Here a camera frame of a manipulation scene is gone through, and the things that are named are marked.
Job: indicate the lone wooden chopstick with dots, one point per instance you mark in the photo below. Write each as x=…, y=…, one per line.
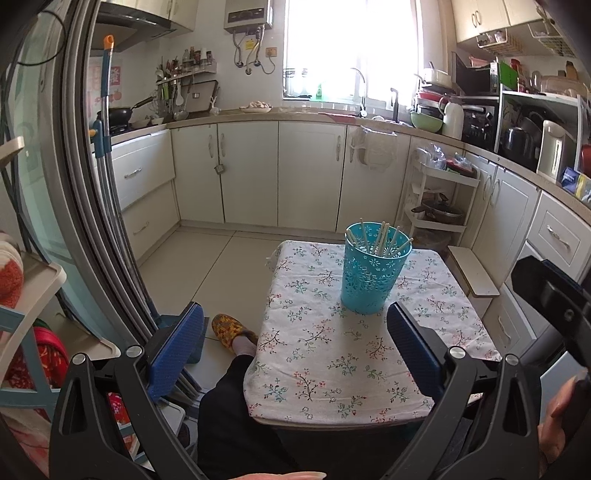
x=366, y=242

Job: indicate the black microwave oven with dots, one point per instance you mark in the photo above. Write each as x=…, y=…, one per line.
x=475, y=81

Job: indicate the white hanging trash bin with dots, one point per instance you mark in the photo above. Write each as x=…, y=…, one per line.
x=374, y=149

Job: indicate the wooden chopstick bundle piece three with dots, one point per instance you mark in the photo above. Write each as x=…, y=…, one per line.
x=400, y=250

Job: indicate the wall spice rack with utensils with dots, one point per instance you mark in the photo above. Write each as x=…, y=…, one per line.
x=185, y=86

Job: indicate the wall gas water heater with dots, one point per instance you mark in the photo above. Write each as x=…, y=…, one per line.
x=245, y=16

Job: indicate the white electric water boiler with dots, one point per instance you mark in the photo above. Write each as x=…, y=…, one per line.
x=557, y=152

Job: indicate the pot with lid on cart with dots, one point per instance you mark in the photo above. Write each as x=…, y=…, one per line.
x=440, y=210

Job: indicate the range hood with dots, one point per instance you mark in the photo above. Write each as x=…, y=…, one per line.
x=131, y=22

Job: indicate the person leg in black trousers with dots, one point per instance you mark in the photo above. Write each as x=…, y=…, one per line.
x=230, y=443

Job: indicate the white rolling shelf cart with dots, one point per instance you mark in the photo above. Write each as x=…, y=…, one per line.
x=429, y=174

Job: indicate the white thermos jug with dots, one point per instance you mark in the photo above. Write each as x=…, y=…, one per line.
x=453, y=121

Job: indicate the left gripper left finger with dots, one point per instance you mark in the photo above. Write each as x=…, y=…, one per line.
x=170, y=348

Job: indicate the person left hand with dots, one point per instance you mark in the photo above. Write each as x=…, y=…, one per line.
x=305, y=475

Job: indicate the floral white tablecloth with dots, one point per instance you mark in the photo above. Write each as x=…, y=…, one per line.
x=319, y=365

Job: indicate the white low stool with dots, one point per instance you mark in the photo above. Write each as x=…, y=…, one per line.
x=473, y=279

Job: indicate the teal perforated plastic basket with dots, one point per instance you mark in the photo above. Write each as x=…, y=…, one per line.
x=367, y=278

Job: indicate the black wok pan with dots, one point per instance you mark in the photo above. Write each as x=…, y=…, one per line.
x=120, y=116

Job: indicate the wooden chopstick bundle piece four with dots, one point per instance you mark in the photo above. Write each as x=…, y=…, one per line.
x=351, y=237

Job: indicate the mop with metal pole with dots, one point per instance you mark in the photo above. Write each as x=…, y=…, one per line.
x=143, y=309

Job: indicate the yellow patterned slipper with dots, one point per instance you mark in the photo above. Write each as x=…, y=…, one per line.
x=227, y=329

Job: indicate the wooden chopstick bundle piece two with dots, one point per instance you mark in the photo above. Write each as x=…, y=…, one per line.
x=393, y=243

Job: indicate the person right hand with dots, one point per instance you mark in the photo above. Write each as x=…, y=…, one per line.
x=551, y=435

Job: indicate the black rice cooker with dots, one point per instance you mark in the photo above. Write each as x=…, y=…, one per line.
x=517, y=145

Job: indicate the wooden chopstick bundle piece one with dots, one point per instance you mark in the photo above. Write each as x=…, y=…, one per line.
x=382, y=235

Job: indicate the chrome kitchen faucet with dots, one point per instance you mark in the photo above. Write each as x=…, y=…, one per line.
x=361, y=92

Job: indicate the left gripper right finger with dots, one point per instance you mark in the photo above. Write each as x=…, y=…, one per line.
x=422, y=350

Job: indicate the white counter shelf rack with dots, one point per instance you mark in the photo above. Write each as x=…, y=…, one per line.
x=529, y=111

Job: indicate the cream lower kitchen cabinets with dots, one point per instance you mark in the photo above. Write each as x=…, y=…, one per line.
x=311, y=176

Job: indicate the cream upper wall cabinets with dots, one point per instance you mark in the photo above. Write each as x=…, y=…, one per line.
x=474, y=17

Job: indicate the green bowl on counter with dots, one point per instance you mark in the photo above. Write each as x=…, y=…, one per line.
x=426, y=122

